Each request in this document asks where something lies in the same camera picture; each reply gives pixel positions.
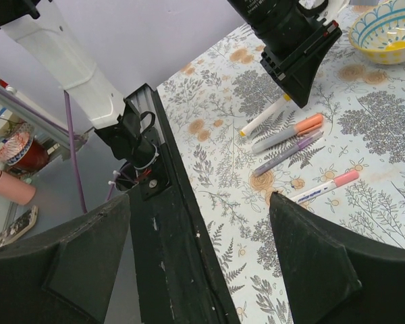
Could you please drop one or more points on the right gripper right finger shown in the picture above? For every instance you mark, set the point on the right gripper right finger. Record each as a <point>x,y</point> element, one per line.
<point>332,274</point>

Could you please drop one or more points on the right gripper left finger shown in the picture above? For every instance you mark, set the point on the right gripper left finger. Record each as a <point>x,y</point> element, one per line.
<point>67,273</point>

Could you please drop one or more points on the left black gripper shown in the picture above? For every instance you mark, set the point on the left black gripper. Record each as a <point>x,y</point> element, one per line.
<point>295,45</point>

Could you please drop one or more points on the grey highlighter pen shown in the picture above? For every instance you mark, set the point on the grey highlighter pen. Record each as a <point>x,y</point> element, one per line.
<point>305,126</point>

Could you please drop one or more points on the purple pen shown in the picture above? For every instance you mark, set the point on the purple pen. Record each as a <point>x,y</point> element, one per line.
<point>293,149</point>

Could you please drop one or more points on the yellow white pen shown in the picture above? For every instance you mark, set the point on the yellow white pen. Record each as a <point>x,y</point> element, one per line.
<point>268,112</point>

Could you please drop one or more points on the pink white pen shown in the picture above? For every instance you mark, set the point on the pink white pen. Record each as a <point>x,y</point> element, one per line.
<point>319,190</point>

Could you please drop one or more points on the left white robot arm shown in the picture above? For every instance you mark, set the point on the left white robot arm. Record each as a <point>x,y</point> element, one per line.
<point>39,27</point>

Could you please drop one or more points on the patterned tray off table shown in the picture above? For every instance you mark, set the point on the patterned tray off table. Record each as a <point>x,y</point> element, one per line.
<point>19,227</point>

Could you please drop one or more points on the floral table mat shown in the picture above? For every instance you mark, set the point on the floral table mat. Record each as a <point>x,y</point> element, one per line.
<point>210,100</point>

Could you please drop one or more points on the patterned glass bowl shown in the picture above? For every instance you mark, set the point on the patterned glass bowl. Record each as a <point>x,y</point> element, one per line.
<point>379,33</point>

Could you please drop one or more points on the pink cylinder off table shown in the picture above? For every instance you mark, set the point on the pink cylinder off table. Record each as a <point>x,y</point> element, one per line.
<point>15,190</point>

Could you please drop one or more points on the red patterned bowl off table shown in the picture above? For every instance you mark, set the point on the red patterned bowl off table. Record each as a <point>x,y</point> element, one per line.
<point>23,151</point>

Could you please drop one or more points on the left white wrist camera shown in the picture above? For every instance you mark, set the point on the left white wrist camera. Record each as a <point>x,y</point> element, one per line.
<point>323,11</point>

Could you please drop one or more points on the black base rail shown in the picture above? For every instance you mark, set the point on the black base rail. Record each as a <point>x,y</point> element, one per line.
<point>178,276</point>

